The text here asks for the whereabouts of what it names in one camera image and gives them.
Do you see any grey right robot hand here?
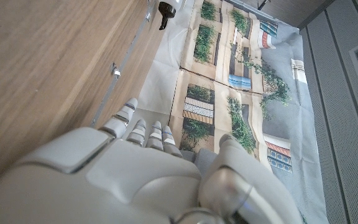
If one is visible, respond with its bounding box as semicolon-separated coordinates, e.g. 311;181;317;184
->
0;98;304;224

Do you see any printed backdrop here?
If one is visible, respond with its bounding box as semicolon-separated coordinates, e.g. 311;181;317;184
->
137;0;329;224

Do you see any clear squeeze bottle black label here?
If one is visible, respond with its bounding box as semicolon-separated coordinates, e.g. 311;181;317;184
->
158;0;186;31

